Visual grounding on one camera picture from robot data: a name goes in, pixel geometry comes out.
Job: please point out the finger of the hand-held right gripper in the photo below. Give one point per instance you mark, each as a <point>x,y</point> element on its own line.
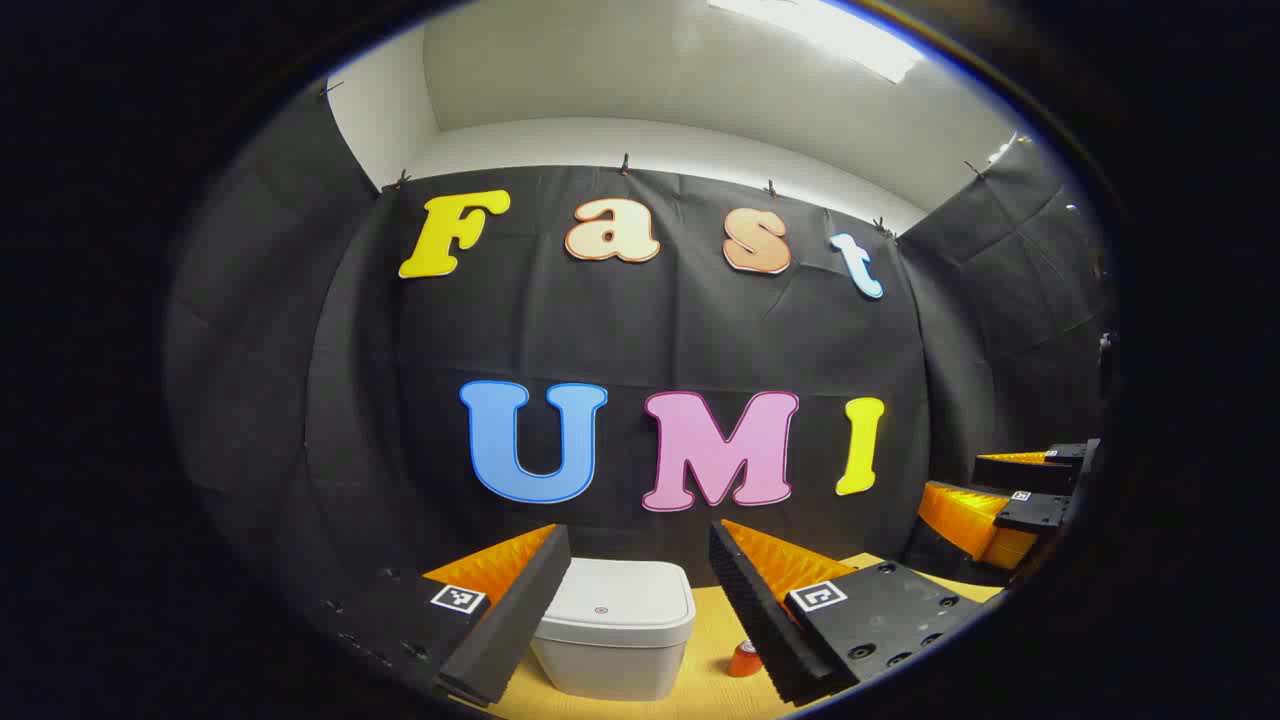
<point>1035,512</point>
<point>1020,475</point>

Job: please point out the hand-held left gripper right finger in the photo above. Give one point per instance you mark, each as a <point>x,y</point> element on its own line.
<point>760,620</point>

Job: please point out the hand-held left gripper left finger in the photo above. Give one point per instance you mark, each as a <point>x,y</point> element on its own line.
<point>520,610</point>

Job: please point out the orange pop can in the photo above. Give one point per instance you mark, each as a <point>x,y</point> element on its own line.
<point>742,662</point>

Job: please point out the white desktop garbage bin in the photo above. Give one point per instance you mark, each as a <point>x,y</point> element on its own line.
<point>620,620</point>

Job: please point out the wooden desktop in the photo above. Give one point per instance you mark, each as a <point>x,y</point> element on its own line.
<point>712,620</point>

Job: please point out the black backdrop cloth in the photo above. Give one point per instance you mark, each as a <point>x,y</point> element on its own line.
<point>620,330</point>

